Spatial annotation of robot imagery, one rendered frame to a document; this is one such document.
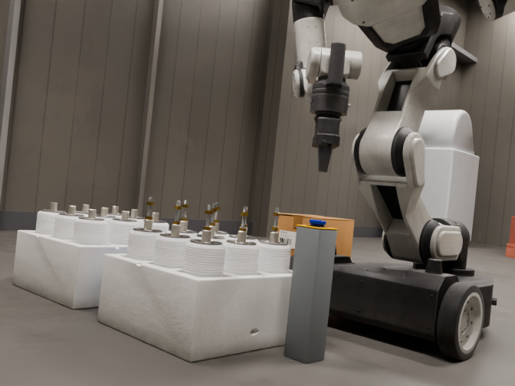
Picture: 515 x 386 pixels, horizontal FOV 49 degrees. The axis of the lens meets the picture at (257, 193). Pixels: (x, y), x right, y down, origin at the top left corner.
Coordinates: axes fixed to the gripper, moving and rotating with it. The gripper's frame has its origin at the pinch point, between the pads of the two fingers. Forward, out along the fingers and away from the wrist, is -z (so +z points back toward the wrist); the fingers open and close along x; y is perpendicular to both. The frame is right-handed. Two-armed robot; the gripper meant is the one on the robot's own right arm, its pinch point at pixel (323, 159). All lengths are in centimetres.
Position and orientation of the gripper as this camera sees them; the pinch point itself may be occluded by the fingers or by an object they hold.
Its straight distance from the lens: 135.3
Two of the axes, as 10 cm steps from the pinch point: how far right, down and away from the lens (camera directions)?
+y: 10.0, 1.0, 0.0
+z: 1.0, -10.0, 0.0
